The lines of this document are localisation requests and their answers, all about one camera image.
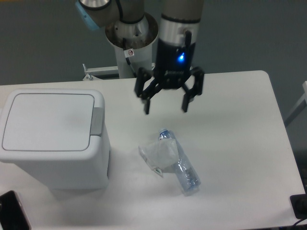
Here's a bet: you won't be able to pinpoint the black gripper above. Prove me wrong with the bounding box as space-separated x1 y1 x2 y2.
134 39 204 115

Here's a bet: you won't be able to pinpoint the white push-button trash can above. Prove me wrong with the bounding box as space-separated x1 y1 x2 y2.
0 89 110 189

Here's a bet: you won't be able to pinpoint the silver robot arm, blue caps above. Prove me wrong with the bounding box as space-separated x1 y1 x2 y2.
75 0 204 114

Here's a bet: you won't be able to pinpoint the crumpled clear plastic bag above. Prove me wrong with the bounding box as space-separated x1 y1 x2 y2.
138 138 179 177

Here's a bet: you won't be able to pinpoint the clear plastic water bottle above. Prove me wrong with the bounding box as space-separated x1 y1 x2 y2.
159 128 201 196

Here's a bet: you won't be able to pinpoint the black phone with case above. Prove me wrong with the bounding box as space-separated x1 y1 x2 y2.
0 190 32 230

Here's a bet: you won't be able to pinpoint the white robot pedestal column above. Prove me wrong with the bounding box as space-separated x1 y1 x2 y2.
105 13 158 77

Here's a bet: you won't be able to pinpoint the white metal mounting frame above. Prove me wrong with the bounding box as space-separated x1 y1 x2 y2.
82 62 156 81

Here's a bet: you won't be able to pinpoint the white table leg frame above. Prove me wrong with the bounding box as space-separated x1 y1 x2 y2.
284 81 307 127

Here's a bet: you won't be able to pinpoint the black device with cable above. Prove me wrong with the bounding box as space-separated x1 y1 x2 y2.
290 194 307 228

